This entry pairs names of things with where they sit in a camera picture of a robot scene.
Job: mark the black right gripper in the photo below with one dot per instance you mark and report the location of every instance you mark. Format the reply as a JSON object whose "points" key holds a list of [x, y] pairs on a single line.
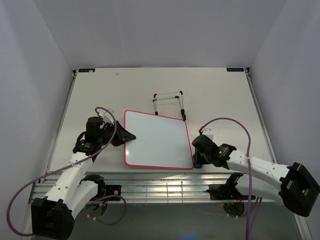
{"points": [[199, 160]]}

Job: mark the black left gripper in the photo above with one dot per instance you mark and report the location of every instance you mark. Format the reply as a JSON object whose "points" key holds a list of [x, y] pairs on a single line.
{"points": [[122, 135]]}

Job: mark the blue bone-shaped eraser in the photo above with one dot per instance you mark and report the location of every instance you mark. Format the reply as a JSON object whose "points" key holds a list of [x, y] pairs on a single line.
{"points": [[198, 160]]}

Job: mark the pink-framed whiteboard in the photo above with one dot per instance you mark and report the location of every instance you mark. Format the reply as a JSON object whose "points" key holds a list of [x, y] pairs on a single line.
{"points": [[161, 142]]}

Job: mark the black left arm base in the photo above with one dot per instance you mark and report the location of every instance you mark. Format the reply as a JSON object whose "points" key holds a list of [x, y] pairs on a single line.
{"points": [[102, 188]]}

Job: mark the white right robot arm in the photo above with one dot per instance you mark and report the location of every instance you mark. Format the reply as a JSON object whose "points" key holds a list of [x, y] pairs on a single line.
{"points": [[293, 185]]}

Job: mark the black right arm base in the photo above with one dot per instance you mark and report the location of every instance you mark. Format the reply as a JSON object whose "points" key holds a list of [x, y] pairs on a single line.
{"points": [[229, 192]]}

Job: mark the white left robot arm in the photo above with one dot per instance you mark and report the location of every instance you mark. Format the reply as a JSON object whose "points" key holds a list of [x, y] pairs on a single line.
{"points": [[53, 216]]}

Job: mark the black metal whiteboard stand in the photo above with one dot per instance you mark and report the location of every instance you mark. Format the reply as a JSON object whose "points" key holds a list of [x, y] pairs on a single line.
{"points": [[169, 104]]}

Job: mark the left blue table label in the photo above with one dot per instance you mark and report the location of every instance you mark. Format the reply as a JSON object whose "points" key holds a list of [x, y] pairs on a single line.
{"points": [[86, 70]]}

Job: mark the blue table label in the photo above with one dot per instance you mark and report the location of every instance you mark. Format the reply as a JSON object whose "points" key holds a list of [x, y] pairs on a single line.
{"points": [[86, 70], [234, 69]]}

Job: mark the right blue table label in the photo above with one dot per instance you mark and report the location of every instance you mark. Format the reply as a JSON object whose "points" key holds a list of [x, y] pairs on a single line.
{"points": [[234, 69]]}

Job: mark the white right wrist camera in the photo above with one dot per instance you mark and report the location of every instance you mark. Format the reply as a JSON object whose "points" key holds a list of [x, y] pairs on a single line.
{"points": [[207, 132]]}

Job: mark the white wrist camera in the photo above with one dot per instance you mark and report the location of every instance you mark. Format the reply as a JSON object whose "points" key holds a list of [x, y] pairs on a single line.
{"points": [[207, 132], [107, 116]]}

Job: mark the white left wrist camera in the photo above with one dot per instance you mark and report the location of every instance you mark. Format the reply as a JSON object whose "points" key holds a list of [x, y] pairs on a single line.
{"points": [[107, 116]]}

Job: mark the aluminium table edge rail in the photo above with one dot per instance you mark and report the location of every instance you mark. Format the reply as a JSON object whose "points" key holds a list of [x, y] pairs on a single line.
{"points": [[165, 188]]}

